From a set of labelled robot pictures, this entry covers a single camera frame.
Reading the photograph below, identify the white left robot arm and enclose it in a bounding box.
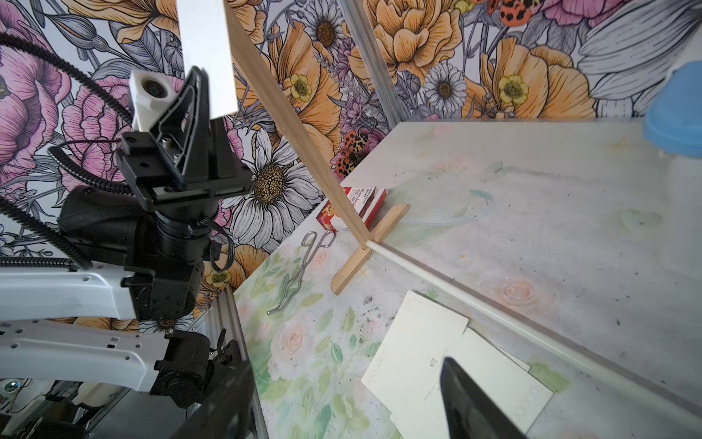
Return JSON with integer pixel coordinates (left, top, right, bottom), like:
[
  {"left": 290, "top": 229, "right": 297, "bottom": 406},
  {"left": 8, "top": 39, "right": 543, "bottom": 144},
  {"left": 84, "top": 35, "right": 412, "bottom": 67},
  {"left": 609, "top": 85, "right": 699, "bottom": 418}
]
[{"left": 1, "top": 68, "right": 254, "bottom": 438}]

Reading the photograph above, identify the red white small box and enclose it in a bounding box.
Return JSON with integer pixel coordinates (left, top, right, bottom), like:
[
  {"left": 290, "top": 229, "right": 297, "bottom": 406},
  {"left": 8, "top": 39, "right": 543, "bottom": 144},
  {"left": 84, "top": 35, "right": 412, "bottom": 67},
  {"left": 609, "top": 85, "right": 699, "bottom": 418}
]
[{"left": 316, "top": 187, "right": 388, "bottom": 232}]

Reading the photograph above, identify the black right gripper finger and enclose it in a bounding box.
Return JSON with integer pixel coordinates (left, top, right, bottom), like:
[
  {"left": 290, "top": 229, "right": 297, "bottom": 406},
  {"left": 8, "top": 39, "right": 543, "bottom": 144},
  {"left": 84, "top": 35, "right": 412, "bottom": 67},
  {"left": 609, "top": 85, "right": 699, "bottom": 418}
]
[{"left": 440, "top": 357, "right": 526, "bottom": 439}]

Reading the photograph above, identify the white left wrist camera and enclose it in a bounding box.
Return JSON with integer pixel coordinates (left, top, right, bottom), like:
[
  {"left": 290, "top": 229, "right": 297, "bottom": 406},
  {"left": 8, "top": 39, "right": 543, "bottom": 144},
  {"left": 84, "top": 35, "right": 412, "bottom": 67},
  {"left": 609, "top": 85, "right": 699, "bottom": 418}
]
[{"left": 129, "top": 71, "right": 177, "bottom": 132}]

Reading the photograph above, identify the floral table mat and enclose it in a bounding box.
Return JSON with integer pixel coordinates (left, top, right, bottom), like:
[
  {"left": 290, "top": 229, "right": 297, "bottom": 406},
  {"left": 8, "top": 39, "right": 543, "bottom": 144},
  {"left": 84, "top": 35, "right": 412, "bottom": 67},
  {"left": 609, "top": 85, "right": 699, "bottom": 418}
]
[{"left": 236, "top": 122, "right": 701, "bottom": 438}]

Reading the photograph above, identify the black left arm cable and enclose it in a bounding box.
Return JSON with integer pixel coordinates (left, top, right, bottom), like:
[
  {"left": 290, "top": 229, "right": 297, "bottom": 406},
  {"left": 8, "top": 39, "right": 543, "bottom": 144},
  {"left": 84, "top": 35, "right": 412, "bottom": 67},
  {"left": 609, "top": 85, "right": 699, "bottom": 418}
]
[{"left": 0, "top": 31, "right": 237, "bottom": 273}]

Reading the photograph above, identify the white storage box blue lid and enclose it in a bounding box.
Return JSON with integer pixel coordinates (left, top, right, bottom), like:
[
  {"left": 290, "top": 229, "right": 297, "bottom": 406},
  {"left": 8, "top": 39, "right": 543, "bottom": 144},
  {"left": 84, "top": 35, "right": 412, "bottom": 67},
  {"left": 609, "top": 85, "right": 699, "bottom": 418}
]
[{"left": 642, "top": 32, "right": 702, "bottom": 281}]

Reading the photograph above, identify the wooden clothesline rack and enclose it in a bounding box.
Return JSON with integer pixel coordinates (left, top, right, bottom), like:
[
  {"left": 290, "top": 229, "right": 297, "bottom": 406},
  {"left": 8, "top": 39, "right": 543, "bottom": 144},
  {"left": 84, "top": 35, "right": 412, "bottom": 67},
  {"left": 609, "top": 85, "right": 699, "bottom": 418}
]
[{"left": 221, "top": 0, "right": 702, "bottom": 429}]

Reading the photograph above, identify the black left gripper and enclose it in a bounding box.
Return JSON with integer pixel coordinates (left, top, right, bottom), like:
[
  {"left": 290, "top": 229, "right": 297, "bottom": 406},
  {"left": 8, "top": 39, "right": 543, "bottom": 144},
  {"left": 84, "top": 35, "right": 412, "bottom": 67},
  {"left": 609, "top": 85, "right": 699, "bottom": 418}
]
[{"left": 117, "top": 67, "right": 253, "bottom": 211}]

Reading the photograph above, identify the white postcard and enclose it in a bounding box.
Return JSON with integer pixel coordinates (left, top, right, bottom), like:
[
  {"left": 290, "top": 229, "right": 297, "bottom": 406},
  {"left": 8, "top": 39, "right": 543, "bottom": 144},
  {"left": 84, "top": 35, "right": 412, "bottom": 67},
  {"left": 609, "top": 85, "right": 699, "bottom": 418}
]
[
  {"left": 497, "top": 348, "right": 531, "bottom": 372},
  {"left": 362, "top": 291, "right": 469, "bottom": 423},
  {"left": 393, "top": 329, "right": 553, "bottom": 438},
  {"left": 177, "top": 0, "right": 239, "bottom": 119}
]

